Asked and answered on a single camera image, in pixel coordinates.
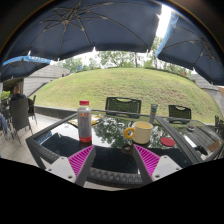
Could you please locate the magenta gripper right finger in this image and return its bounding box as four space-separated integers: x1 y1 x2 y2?
133 144 181 185

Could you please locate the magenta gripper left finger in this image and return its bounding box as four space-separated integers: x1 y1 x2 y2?
47 145 96 187

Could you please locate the red round coaster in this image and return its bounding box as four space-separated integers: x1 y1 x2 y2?
160 137 175 147

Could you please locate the glass-top wicker table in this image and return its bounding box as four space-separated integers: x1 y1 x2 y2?
25 109 224 190

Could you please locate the yellow paper on table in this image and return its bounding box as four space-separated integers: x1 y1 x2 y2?
69 115 102 126

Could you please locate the plastic bottle with red cap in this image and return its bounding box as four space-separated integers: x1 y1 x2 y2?
77 100 92 143

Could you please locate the dark wicker chair right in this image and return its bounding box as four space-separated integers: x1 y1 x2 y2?
168 105 191 124

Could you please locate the dark wicker chair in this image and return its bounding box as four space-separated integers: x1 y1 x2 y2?
105 97 142 118
10 98 31 137
168 105 191 124

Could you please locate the grey tall tumbler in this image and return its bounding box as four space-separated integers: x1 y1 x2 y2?
149 104 158 124

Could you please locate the dark wicker chair centre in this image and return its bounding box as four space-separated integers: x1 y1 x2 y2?
105 97 142 118

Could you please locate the dark wicker chair left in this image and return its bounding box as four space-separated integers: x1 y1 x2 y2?
10 98 31 137

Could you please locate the seated person in black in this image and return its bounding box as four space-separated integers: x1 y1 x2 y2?
11 83 34 114

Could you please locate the blue parasol left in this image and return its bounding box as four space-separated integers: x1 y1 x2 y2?
0 55 51 82

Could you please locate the navy parasol right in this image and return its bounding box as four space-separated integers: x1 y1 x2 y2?
155 12 224 86

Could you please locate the large navy parasol centre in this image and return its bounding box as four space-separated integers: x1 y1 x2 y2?
0 0 161 61

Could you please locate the cream mug with yellow handle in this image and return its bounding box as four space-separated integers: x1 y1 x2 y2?
124 121 153 144

